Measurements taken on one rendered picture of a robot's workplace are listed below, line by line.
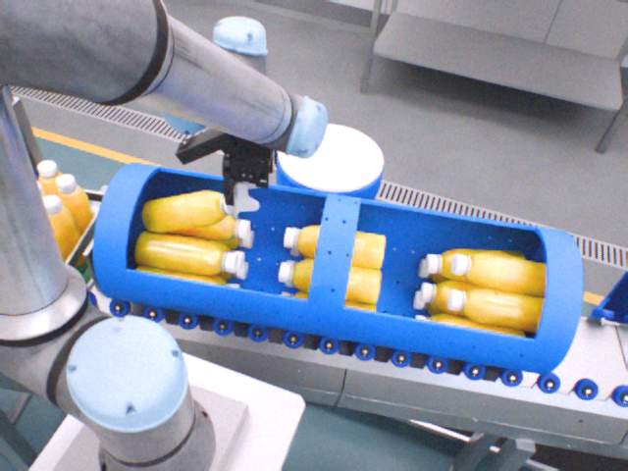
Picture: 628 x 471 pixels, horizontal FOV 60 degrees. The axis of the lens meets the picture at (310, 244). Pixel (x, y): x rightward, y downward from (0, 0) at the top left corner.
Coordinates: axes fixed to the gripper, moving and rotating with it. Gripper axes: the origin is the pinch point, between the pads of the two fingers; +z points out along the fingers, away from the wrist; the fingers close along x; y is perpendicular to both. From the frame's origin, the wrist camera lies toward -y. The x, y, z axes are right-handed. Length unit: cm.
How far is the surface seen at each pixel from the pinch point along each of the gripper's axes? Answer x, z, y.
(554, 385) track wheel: -12, 25, 68
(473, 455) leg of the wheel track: 4, 99, 73
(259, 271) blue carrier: 4.5, 24.3, 3.5
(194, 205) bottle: -2.1, -0.3, -7.2
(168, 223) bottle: -3.5, 4.3, -12.4
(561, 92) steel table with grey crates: 228, 93, 133
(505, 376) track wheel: -12, 24, 58
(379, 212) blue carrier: 11.8, 7.2, 27.7
